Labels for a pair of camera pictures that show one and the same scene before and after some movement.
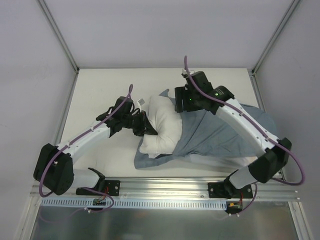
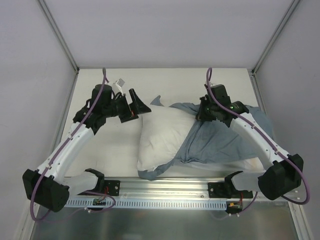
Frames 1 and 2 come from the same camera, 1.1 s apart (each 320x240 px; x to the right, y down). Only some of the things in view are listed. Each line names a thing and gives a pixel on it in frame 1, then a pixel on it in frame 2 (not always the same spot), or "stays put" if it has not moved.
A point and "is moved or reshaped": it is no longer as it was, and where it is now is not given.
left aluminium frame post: x=59 y=36 stays put
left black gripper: x=141 y=123 to x=127 y=109
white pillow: x=166 y=121 is moved or reshaped
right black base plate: x=224 y=190 stays put
